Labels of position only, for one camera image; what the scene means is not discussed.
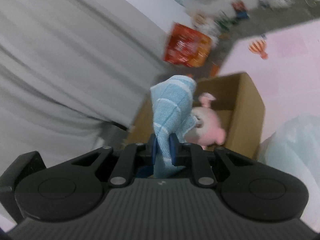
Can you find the red orange snack bag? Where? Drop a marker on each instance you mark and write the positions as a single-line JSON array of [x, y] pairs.
[[187, 47]]

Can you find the light blue checked towel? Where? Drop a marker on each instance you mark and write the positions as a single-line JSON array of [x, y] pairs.
[[172, 102]]

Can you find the brown cardboard box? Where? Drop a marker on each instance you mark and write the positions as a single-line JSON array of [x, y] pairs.
[[237, 104]]

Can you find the grey sofa cover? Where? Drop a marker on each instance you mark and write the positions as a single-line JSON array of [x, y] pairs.
[[69, 68]]

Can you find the pink plush doll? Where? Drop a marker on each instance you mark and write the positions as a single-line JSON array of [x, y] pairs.
[[208, 130]]

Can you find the white plastic bag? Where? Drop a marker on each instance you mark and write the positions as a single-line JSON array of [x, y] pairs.
[[294, 149]]

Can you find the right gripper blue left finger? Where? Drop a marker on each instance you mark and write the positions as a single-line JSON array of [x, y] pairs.
[[151, 149]]

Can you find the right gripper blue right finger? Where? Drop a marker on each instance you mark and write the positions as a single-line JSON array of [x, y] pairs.
[[176, 151]]

